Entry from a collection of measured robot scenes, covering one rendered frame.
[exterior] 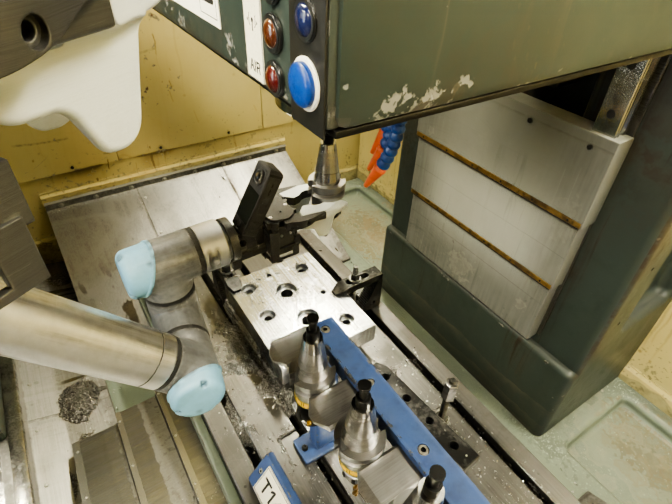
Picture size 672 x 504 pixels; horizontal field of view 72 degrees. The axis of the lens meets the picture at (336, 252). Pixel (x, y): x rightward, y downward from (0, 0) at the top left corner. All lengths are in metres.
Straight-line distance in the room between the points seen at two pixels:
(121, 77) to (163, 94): 1.53
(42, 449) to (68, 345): 0.81
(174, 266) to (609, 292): 0.82
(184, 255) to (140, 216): 1.06
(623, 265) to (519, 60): 0.66
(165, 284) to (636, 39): 0.63
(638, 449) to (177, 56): 1.77
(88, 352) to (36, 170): 1.20
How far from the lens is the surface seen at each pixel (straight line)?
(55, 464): 1.34
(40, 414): 1.43
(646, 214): 0.98
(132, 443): 1.23
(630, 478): 1.51
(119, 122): 0.19
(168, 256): 0.69
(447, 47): 0.36
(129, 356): 0.61
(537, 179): 1.01
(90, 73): 0.18
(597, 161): 0.94
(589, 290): 1.09
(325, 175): 0.75
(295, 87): 0.33
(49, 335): 0.57
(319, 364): 0.61
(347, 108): 0.32
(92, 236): 1.72
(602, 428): 1.56
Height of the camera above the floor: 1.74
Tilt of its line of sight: 39 degrees down
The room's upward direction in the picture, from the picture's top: 3 degrees clockwise
